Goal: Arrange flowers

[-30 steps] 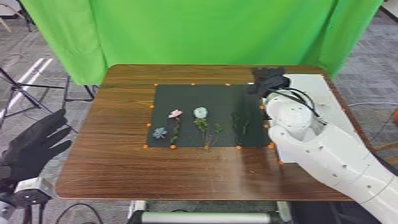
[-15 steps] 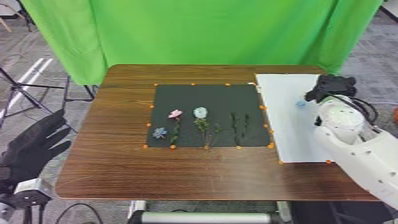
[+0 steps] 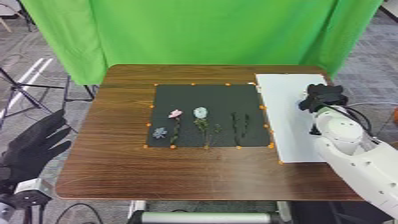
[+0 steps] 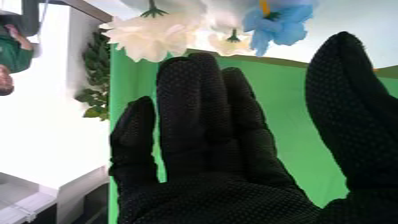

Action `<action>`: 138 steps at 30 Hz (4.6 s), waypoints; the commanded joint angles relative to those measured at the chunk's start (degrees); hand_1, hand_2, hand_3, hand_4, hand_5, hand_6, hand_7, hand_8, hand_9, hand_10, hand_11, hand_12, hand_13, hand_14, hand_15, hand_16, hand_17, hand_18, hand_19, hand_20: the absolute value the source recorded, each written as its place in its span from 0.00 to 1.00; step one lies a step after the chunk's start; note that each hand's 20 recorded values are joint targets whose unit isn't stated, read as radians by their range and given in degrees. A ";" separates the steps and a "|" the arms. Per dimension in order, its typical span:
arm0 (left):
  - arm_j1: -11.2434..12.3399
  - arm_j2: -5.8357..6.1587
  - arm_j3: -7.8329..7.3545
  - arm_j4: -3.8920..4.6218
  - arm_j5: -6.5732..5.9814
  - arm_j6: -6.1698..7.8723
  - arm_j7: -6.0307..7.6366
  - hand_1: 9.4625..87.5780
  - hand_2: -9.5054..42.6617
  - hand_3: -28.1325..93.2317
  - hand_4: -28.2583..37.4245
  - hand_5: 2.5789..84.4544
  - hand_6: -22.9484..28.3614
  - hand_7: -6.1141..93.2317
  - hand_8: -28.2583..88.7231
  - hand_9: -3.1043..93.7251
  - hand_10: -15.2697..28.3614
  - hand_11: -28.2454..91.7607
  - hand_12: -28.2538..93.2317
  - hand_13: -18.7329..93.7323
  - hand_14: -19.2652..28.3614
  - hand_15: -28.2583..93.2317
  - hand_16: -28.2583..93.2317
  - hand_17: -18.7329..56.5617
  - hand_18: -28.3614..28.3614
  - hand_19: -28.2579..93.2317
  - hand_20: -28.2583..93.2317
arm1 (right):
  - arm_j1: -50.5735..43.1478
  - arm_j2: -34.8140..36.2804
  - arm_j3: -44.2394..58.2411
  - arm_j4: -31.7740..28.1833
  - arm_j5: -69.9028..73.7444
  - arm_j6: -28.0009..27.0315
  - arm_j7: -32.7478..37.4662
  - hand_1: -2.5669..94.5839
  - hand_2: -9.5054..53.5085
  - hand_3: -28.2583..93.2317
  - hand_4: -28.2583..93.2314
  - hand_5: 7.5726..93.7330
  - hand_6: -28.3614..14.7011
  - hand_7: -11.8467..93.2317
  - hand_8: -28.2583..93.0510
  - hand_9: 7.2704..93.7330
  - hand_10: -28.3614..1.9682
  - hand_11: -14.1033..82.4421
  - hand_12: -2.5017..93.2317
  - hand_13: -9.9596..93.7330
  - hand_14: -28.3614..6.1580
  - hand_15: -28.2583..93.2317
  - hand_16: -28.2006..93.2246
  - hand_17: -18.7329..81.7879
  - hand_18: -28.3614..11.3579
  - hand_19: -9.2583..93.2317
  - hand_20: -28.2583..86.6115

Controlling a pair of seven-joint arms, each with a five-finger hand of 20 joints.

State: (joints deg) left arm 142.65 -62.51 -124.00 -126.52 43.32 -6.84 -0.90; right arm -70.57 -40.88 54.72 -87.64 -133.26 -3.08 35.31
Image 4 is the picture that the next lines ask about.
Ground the green leafy plant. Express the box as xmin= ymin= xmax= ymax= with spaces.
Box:
xmin=74 ymin=29 xmax=113 ymax=122

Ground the small white flower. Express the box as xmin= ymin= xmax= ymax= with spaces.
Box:
xmin=206 ymin=28 xmax=255 ymax=56

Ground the blue flower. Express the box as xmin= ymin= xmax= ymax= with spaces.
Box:
xmin=239 ymin=0 xmax=321 ymax=58

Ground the person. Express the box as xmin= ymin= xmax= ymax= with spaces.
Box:
xmin=0 ymin=22 xmax=35 ymax=98

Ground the white sheet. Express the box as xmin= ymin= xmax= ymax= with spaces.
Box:
xmin=112 ymin=0 xmax=398 ymax=69

